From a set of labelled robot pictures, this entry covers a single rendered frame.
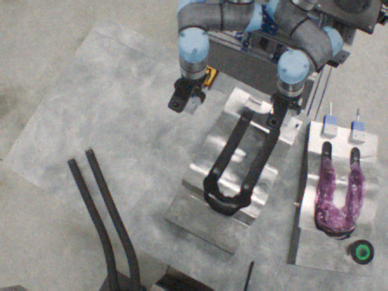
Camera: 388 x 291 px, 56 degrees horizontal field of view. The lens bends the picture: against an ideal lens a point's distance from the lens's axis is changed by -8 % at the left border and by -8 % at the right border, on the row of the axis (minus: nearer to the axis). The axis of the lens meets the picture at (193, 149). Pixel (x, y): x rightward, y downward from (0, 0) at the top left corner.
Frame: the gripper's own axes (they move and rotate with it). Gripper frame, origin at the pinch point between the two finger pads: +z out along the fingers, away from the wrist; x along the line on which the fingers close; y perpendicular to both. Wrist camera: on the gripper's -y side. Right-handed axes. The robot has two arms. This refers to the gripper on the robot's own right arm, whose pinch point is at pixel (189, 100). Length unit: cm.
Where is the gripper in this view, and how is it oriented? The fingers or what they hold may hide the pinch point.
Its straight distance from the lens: 126.0
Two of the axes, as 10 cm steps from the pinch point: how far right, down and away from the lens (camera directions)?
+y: 4.8, -8.5, 2.3
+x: -8.8, -4.7, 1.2
